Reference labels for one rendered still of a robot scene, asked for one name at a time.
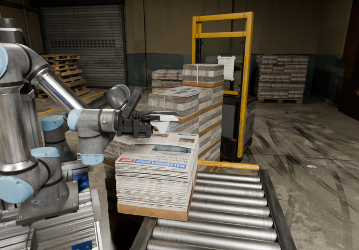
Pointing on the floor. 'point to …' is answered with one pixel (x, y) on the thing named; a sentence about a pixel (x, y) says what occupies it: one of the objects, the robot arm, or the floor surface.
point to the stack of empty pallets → (58, 67)
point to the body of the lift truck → (226, 126)
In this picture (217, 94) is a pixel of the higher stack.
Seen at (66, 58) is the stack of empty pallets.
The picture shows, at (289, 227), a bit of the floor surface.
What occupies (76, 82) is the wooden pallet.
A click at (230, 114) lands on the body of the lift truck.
